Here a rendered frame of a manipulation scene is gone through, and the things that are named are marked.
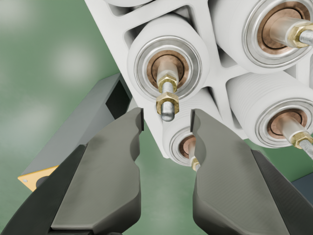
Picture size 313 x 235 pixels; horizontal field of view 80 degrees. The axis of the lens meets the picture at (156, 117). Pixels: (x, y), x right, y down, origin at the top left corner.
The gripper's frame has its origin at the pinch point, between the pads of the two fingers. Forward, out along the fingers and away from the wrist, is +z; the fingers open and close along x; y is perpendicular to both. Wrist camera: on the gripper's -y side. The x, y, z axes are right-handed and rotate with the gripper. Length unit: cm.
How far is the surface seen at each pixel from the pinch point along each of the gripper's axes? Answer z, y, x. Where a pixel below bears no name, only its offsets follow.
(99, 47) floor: 35.0, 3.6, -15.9
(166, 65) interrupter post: 8.5, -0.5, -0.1
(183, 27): 10.5, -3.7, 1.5
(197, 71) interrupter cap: 9.7, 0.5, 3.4
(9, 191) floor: 35, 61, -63
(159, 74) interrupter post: 7.0, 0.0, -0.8
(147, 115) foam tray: 17.0, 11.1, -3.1
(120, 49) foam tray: 17.1, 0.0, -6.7
